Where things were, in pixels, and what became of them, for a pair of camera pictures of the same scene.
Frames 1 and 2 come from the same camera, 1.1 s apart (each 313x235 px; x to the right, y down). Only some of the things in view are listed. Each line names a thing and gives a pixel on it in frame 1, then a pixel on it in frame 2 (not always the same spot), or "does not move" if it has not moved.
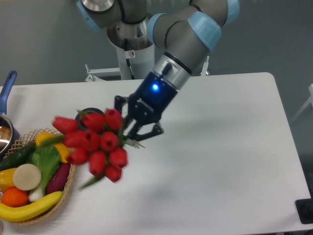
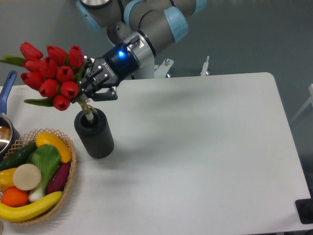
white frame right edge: x=309 y=101 does not move
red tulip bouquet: x=97 y=139 to x=54 y=76
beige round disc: x=27 y=176 does not move
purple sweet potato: x=57 y=180 does not move
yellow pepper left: x=6 y=178 does not move
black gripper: x=147 y=104 to x=118 y=65
